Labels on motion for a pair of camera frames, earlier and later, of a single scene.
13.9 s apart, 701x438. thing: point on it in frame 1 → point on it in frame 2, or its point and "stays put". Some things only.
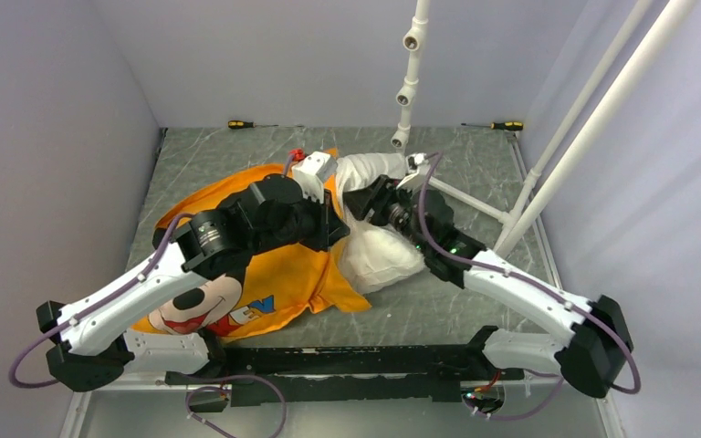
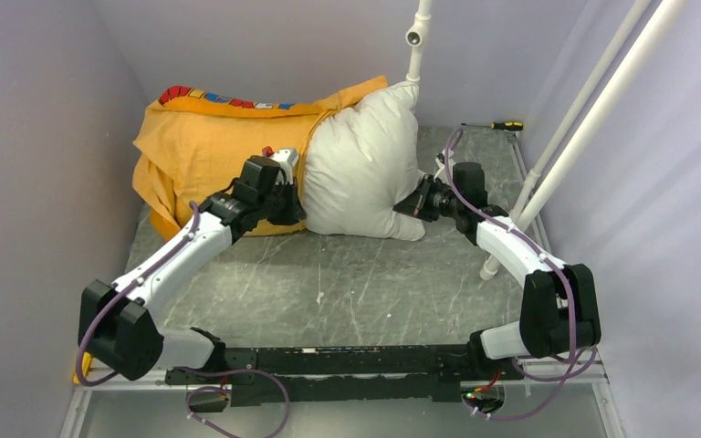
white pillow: x=372 y=256 → x=357 y=160
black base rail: x=370 y=376 stays put
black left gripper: x=330 y=225 → x=296 y=212
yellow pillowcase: x=269 y=290 → x=196 y=142
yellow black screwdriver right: x=500 y=125 stays put
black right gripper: x=360 y=202 → x=414 y=203
